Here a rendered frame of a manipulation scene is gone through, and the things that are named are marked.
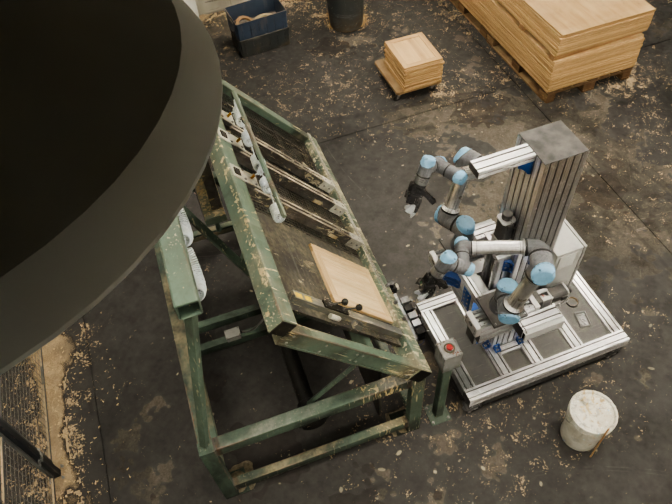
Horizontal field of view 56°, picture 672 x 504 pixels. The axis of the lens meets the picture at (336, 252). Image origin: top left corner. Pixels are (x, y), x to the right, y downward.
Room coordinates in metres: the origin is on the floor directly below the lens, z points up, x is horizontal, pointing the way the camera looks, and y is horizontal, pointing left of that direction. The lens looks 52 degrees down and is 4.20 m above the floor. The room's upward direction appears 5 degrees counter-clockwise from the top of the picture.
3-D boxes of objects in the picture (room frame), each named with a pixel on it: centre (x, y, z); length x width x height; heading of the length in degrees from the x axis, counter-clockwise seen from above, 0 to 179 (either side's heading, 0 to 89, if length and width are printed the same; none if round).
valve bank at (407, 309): (2.17, -0.43, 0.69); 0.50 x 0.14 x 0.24; 16
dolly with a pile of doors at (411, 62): (5.49, -0.91, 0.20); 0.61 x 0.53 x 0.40; 17
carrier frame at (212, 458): (2.54, 0.49, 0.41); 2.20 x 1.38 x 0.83; 16
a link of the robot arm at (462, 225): (2.43, -0.80, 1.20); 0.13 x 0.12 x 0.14; 43
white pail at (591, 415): (1.53, -1.54, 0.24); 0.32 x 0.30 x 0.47; 17
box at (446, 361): (1.76, -0.61, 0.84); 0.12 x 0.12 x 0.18; 16
